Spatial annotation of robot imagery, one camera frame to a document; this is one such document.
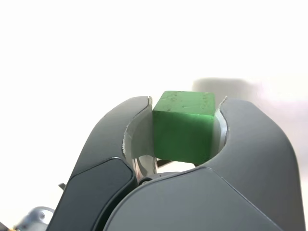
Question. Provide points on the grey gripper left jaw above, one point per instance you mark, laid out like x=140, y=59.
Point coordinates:
x=96, y=180

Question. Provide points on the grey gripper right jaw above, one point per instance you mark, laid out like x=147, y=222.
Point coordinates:
x=216, y=202

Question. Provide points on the green cube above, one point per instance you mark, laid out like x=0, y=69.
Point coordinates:
x=183, y=130

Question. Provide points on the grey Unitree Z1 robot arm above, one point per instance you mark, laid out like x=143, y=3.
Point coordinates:
x=33, y=219

